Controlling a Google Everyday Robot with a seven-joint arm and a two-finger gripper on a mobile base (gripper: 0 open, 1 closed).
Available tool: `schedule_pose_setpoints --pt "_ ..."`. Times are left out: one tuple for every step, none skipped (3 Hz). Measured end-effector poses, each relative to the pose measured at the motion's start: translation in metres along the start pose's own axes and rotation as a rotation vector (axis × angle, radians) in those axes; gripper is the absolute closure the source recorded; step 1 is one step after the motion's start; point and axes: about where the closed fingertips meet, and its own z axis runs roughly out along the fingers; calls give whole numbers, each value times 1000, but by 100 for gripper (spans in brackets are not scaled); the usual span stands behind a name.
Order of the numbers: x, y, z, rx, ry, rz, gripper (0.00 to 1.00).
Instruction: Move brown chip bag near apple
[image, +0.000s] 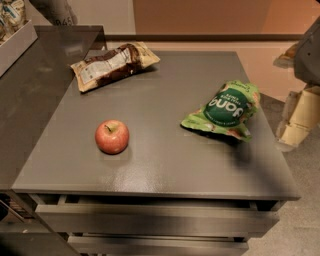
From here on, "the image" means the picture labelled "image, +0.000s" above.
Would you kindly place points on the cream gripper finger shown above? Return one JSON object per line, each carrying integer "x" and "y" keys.
{"x": 301, "y": 114}

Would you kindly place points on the brown chip bag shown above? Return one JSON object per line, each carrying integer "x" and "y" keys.
{"x": 122, "y": 62}

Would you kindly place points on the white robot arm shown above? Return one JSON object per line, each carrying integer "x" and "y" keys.
{"x": 306, "y": 63}

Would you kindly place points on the green chip bag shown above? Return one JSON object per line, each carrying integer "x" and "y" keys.
{"x": 227, "y": 112}

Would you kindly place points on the red apple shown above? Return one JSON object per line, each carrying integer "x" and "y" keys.
{"x": 112, "y": 136}

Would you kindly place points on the upper grey drawer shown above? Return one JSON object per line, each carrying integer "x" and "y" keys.
{"x": 157, "y": 217}

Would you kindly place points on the grey drawer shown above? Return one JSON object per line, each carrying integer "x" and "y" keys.
{"x": 157, "y": 217}
{"x": 156, "y": 246}

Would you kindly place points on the lower grey drawer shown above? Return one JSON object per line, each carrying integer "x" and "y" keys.
{"x": 156, "y": 246}

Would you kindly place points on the grey snack tray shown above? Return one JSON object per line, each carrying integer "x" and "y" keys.
{"x": 16, "y": 45}

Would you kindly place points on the snack packs in tray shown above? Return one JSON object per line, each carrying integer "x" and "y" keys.
{"x": 12, "y": 18}

